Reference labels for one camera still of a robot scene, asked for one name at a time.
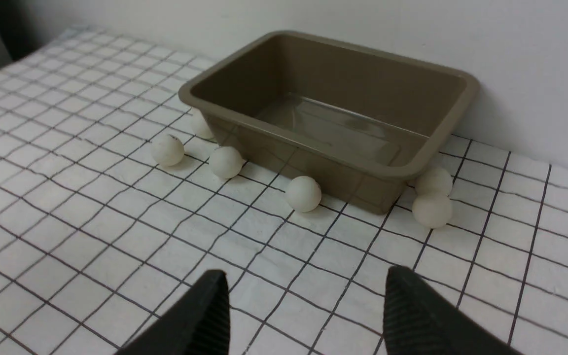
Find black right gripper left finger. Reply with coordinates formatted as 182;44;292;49
117;270;231;355

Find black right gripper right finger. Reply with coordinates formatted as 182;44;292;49
383;266;519;355

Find white ping-pong ball hidden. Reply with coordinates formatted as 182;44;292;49
414;166;453;196

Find white ping-pong ball with logo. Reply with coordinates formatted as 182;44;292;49
208;146;245;179

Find white grid-pattern tablecloth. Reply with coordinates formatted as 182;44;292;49
0;29;568;355

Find olive green plastic bin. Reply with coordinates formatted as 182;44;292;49
178;30;480;215

